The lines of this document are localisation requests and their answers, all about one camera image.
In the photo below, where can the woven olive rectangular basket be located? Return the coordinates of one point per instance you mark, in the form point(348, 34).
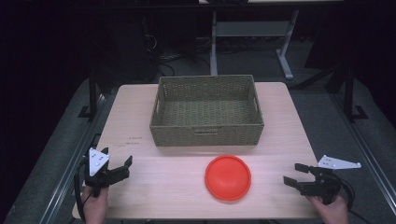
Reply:
point(205, 113)

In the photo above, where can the person's left hand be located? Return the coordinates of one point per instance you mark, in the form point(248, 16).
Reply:
point(95, 208)

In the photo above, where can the person's right hand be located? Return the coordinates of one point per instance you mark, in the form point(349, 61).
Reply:
point(334, 213)

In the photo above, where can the grey metal desk frame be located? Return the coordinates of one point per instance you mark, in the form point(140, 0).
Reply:
point(252, 28)

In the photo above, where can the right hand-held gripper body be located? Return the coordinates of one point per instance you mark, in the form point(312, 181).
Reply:
point(325, 186)

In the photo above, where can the black metal post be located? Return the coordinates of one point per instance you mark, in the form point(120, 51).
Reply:
point(349, 93)
point(92, 93)

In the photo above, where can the aluminium floor rail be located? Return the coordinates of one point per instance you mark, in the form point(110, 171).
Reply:
point(367, 149)
point(71, 161)

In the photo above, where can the orange round plastic disc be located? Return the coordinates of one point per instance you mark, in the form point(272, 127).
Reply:
point(228, 178)

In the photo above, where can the black computer tower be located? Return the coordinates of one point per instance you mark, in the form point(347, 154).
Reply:
point(130, 46)

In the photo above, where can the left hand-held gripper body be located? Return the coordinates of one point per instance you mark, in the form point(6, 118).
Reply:
point(94, 161)

